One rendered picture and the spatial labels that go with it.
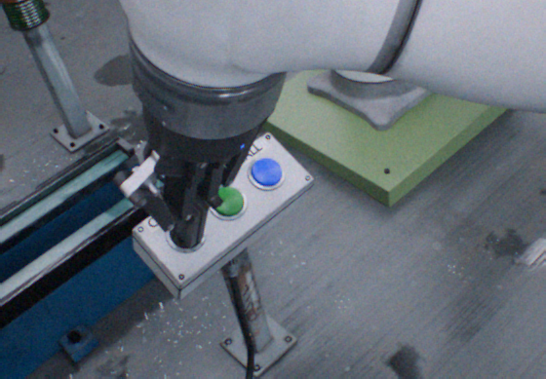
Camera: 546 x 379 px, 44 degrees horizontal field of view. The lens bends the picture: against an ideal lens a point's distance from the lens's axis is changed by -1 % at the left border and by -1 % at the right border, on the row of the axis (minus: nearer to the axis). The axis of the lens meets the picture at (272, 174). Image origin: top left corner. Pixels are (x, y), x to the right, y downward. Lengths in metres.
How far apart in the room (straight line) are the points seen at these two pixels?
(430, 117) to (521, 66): 0.77
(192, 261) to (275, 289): 0.30
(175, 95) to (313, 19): 0.10
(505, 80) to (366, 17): 0.07
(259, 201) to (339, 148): 0.40
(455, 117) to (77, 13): 0.91
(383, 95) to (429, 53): 0.77
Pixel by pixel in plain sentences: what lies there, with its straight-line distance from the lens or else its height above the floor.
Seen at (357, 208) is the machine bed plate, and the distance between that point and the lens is 0.98.
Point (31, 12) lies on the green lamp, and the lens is 1.09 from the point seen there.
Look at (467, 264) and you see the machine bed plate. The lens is 0.91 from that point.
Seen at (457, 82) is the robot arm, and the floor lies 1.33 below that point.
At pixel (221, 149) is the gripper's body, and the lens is 0.41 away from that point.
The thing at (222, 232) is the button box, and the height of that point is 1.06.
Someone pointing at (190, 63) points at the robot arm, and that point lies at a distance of 0.32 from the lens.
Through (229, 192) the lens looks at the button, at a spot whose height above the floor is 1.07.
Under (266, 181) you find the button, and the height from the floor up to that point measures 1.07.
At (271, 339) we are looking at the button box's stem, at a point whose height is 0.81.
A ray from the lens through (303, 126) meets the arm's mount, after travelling 1.08.
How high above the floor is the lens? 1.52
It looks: 43 degrees down
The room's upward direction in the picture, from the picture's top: 12 degrees counter-clockwise
